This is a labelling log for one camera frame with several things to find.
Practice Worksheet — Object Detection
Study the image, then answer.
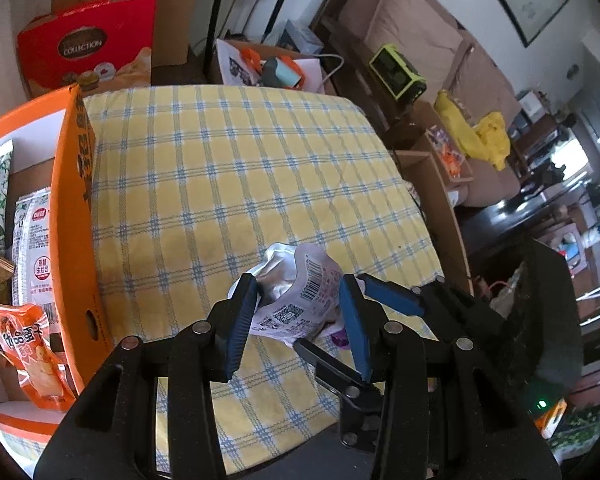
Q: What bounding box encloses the purple white snack pouch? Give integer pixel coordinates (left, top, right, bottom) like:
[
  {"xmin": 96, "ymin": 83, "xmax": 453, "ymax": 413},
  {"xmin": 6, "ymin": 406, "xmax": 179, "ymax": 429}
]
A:
[{"xmin": 228, "ymin": 242, "xmax": 352, "ymax": 350}]

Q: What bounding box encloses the printed paper sheet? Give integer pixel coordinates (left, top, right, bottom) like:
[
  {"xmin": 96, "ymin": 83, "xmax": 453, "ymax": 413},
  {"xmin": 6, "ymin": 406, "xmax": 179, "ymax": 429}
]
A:
[{"xmin": 216, "ymin": 39, "xmax": 261, "ymax": 86}]

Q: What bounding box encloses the white cable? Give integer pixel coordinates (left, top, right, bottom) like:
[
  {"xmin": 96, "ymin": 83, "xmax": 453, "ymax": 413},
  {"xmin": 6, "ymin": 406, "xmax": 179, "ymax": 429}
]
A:
[{"xmin": 300, "ymin": 52, "xmax": 345, "ymax": 83}]

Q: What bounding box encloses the grey blue box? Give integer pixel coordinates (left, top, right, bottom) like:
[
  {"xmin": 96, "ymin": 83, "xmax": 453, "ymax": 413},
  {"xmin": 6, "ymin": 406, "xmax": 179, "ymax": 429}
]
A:
[{"xmin": 277, "ymin": 20, "xmax": 321, "ymax": 53}]

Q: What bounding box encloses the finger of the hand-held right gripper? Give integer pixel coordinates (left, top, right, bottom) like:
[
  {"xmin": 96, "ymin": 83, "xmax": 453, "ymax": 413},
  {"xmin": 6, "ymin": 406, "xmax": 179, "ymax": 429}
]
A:
[
  {"xmin": 356, "ymin": 274, "xmax": 503, "ymax": 348},
  {"xmin": 294, "ymin": 338, "xmax": 388, "ymax": 453}
]

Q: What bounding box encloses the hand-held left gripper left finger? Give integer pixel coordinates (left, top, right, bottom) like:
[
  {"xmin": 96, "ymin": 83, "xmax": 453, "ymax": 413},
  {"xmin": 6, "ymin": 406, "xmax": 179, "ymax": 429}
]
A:
[{"xmin": 35, "ymin": 274, "xmax": 259, "ymax": 480}]

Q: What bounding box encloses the lime green device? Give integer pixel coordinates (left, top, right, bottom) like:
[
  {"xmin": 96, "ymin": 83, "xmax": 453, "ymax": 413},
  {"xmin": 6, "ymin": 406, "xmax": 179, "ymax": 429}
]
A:
[{"xmin": 369, "ymin": 44, "xmax": 427, "ymax": 107}]

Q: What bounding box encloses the orange and grey tool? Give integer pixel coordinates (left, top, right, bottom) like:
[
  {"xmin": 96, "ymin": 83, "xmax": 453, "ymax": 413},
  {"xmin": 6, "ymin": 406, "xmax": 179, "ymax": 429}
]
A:
[{"xmin": 242, "ymin": 47, "xmax": 306, "ymax": 90}]

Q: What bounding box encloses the yellow cloth on sofa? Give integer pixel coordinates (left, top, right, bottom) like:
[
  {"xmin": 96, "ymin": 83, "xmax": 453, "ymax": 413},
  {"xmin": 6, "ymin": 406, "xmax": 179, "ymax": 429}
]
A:
[{"xmin": 434, "ymin": 89, "xmax": 511, "ymax": 171}]

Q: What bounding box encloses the brown cardboard box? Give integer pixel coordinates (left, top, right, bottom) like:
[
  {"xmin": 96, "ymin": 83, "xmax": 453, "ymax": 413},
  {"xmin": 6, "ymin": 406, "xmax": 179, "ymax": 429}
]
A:
[{"xmin": 52, "ymin": 0, "xmax": 206, "ymax": 68}]

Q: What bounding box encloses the black tripod stand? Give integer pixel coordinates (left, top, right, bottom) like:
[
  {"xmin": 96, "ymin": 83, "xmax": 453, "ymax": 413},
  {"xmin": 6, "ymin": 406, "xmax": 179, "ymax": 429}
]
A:
[{"xmin": 202, "ymin": 0, "xmax": 301, "ymax": 83}]

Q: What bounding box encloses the dark wooden coffee table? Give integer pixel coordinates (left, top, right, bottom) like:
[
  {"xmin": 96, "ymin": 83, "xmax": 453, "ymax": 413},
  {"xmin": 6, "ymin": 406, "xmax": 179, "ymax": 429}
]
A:
[{"xmin": 460, "ymin": 180, "xmax": 600, "ymax": 361}]

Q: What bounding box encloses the orange white plastic bag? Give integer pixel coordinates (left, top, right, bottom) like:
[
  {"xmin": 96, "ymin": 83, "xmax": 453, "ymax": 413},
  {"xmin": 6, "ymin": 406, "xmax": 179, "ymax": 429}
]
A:
[{"xmin": 427, "ymin": 127, "xmax": 468, "ymax": 177}]

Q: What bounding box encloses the orange cardboard box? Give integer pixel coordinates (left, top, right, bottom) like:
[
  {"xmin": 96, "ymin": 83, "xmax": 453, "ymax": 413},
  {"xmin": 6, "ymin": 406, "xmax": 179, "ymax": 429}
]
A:
[{"xmin": 0, "ymin": 84, "xmax": 116, "ymax": 448}]

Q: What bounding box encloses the tall cardboard box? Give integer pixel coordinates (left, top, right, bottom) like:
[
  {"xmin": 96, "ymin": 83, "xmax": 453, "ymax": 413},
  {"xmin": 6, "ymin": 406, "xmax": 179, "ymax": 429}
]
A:
[{"xmin": 395, "ymin": 125, "xmax": 476, "ymax": 286}]

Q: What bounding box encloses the dark wooden side table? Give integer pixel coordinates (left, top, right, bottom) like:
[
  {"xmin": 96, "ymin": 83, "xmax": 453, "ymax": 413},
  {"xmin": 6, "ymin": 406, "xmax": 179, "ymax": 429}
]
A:
[{"xmin": 152, "ymin": 55, "xmax": 212, "ymax": 87}]

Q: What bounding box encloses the orange snack packet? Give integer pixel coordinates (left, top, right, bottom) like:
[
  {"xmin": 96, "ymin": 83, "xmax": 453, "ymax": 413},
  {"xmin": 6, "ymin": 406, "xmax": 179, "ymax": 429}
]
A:
[{"xmin": 0, "ymin": 304, "xmax": 78, "ymax": 412}]

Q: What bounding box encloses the open cardboard box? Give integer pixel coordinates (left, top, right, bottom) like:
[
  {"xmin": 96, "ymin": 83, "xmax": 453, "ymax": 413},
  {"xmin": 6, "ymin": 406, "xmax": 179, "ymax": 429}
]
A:
[{"xmin": 215, "ymin": 37, "xmax": 338, "ymax": 97}]

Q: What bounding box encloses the brown sofa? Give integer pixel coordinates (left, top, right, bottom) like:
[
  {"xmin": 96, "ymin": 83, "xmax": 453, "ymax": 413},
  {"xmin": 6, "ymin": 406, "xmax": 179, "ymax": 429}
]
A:
[{"xmin": 310, "ymin": 0, "xmax": 526, "ymax": 208}]

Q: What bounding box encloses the red chocolate gift box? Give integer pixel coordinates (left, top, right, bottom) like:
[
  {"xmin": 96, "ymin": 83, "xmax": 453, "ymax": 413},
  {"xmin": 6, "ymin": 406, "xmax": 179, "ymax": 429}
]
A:
[{"xmin": 17, "ymin": 0, "xmax": 158, "ymax": 100}]

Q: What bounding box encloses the yellow plaid cloth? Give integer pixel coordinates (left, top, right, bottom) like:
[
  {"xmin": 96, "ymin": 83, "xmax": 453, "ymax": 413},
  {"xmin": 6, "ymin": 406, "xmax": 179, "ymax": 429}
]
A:
[{"xmin": 80, "ymin": 84, "xmax": 443, "ymax": 466}]

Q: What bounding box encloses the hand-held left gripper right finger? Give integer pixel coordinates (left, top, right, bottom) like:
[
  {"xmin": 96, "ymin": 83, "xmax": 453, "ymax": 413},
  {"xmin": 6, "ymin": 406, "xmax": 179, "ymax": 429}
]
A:
[{"xmin": 339, "ymin": 274, "xmax": 563, "ymax": 480}]

